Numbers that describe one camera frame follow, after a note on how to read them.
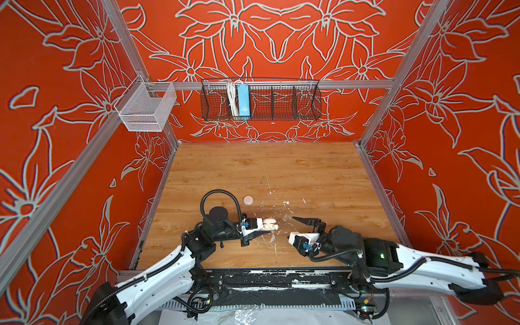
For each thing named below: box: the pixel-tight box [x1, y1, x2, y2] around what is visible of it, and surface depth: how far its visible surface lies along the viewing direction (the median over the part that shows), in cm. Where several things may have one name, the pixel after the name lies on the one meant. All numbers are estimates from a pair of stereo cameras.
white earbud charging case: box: [262, 218, 279, 231], surface depth 68 cm
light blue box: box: [236, 83, 251, 118], surface depth 91 cm
